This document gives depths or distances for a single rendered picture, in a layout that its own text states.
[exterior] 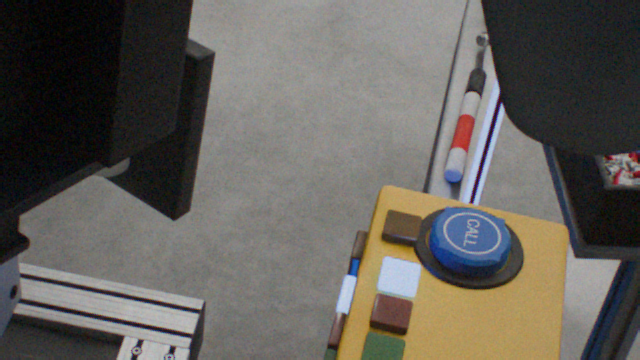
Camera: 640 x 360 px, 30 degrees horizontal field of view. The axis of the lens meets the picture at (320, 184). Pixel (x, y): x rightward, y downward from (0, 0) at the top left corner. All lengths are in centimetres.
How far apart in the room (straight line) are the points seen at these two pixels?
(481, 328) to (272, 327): 139
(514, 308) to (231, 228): 154
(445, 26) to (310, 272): 82
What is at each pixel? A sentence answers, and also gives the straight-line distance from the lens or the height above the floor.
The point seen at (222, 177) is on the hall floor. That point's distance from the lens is 218.
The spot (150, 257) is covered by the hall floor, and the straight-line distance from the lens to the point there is 203.
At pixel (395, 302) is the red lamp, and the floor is 108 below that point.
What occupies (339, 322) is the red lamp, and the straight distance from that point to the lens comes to 56.
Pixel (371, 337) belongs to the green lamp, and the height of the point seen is 108.
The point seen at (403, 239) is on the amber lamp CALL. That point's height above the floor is 108.
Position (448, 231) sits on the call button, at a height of 108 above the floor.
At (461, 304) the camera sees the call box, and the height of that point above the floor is 107.
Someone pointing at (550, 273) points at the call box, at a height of 107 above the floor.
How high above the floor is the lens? 148
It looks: 43 degrees down
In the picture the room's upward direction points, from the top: 9 degrees clockwise
